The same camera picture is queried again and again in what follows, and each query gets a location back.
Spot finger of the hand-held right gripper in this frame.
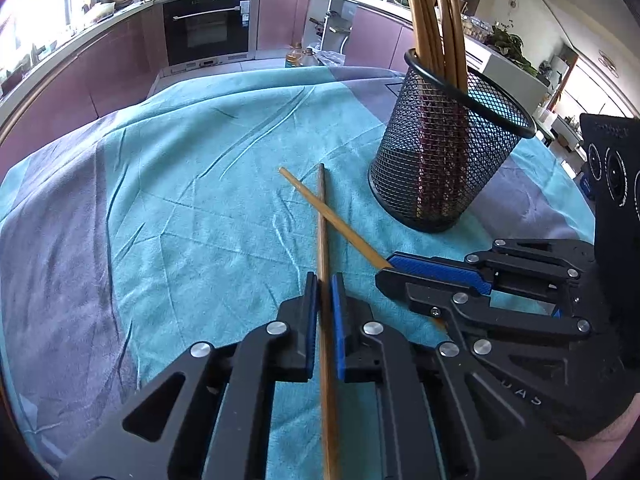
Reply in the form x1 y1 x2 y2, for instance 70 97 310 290
375 270 594 357
386 238 597 319

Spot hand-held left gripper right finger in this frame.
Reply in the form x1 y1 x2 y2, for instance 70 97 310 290
330 274 588 480

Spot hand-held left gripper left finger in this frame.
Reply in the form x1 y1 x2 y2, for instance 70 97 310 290
60 272 321 480

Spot red-tipped wooden chopstick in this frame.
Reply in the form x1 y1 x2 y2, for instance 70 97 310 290
317 162 342 480
278 166 447 330

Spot black mesh holder cup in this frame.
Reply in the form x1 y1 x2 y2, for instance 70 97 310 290
367 47 537 233

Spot bunch of wooden chopsticks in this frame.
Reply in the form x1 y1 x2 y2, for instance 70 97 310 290
397 0 473 218

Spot teal and purple tablecloth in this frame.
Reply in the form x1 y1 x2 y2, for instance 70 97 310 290
0 65 601 480

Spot green potted plant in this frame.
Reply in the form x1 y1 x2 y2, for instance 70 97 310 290
487 24 537 74

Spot pink peninsula counter cabinets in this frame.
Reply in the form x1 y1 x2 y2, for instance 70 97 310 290
255 0 547 111

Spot black built-in oven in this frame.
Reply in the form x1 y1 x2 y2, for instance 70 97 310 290
162 0 254 67

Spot pink lower cabinets with sink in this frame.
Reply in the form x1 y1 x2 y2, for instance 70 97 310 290
0 9 164 162

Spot kitchen window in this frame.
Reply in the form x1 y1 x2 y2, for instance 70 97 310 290
0 0 67 62

